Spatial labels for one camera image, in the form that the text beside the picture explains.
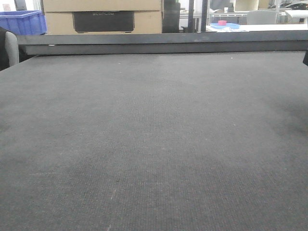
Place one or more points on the blue tray on table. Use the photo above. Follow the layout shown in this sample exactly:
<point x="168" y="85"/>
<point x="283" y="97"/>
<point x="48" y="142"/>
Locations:
<point x="227" y="25"/>

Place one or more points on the grey chair back left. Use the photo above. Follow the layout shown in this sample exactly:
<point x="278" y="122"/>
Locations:
<point x="12" y="48"/>

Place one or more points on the black conveyor side rail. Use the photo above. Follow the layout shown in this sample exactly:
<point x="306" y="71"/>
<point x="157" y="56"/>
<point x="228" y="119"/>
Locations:
<point x="208" y="42"/>

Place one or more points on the cardboard box with black print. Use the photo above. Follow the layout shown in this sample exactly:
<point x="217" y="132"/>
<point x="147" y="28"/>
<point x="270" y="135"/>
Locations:
<point x="104" y="22"/>

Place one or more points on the black vertical post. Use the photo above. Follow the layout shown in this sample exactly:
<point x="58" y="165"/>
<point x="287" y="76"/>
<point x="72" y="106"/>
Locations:
<point x="204" y="16"/>

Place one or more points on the blue plastic crate background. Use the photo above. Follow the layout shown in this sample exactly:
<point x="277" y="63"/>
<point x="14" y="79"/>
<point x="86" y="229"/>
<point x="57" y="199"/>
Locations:
<point x="24" y="22"/>

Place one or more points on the upper cardboard box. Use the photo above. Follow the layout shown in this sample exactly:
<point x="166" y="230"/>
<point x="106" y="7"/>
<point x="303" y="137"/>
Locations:
<point x="101" y="5"/>

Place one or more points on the white background table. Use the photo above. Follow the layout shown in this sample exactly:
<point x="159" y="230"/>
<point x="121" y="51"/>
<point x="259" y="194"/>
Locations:
<point x="249" y="28"/>

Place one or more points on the dark conveyor belt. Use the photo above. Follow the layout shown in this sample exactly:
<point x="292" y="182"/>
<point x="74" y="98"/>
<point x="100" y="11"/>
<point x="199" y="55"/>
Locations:
<point x="155" y="142"/>

